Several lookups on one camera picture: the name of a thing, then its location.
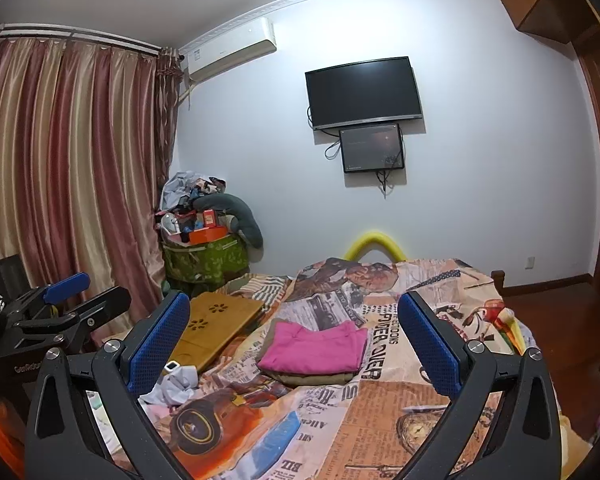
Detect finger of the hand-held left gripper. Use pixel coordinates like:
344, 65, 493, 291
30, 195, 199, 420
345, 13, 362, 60
7, 272, 92, 313
14, 287, 132, 345

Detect green fabric bag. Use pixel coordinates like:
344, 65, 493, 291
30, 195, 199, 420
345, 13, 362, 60
161, 237, 251, 296

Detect striped pink curtain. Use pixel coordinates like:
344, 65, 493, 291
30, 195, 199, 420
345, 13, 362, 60
0, 30, 182, 341

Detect olive green pants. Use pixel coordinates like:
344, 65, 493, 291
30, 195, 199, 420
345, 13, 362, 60
257, 366, 362, 387

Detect wooden lap desk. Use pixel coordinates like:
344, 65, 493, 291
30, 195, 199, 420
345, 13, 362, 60
166, 290, 265, 373

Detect yellow foam tube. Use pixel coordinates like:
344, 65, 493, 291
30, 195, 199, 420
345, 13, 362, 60
344, 230, 405, 262

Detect orange flat box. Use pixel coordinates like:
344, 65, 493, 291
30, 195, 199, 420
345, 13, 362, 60
187, 226, 229, 245

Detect crumpled white paper pile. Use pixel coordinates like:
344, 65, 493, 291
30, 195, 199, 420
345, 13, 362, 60
139, 362, 199, 406

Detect pink pants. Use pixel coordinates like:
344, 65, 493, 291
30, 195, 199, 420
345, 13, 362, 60
256, 320, 370, 376

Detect printed blanket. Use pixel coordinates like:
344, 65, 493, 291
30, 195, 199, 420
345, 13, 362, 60
100, 257, 556, 480

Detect black wall television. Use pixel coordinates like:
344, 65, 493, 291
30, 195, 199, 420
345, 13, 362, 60
305, 56, 424, 131

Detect grey plush pillow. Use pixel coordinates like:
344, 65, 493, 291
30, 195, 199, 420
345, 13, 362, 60
192, 192, 265, 251

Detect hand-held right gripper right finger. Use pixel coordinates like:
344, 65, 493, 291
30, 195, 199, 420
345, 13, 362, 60
394, 290, 565, 480

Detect curtain rod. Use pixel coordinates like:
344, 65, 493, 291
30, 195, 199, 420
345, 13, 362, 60
0, 22, 164, 57

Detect small wall monitor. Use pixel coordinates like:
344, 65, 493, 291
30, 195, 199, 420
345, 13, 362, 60
338, 122, 405, 174

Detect white air conditioner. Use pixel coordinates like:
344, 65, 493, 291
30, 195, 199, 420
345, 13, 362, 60
179, 16, 277, 85

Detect pile of clothes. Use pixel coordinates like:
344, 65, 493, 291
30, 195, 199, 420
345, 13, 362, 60
160, 170, 227, 211

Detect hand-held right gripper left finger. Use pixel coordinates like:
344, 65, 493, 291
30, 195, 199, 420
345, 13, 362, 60
24, 291, 197, 480

